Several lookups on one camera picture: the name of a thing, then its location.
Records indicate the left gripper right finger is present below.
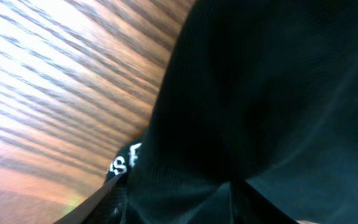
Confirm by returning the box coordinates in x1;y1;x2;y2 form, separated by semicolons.
230;180;298;224

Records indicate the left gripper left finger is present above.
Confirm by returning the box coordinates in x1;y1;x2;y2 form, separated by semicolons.
53;174;121;224

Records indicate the black polo shirt with logo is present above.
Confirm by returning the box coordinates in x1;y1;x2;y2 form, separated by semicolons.
88;0;358;223

